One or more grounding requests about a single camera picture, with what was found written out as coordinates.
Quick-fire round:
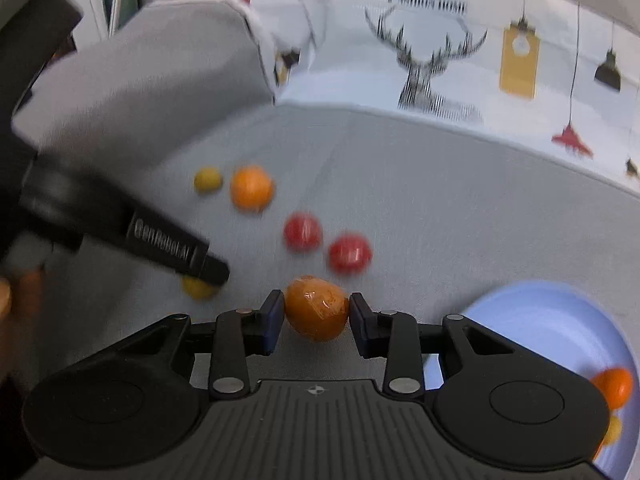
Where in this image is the small yellow fruit far left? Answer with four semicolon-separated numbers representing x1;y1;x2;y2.
193;166;224;194

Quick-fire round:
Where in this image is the red fruit left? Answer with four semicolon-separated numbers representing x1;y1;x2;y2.
283;211;323;252

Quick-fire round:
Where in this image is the red fruit right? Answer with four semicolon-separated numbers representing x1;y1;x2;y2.
328;232;373;274

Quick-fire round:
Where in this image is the light blue plate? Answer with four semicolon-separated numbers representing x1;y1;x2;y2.
422;279;637;480

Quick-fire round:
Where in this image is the deer print sofa cloth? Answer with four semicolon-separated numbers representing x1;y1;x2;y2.
233;0;639;190

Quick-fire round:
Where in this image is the grey sofa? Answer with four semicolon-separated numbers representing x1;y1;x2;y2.
1;0;639;384

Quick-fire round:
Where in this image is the red fruit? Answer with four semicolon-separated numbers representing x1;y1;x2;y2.
283;211;323;252
328;232;373;274

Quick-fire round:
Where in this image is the orange fruit front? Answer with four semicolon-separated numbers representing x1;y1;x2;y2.
284;275;348;342

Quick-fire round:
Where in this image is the orange fruit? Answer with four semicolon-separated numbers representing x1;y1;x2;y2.
284;275;348;342
591;367;634;411
230;165;276;214

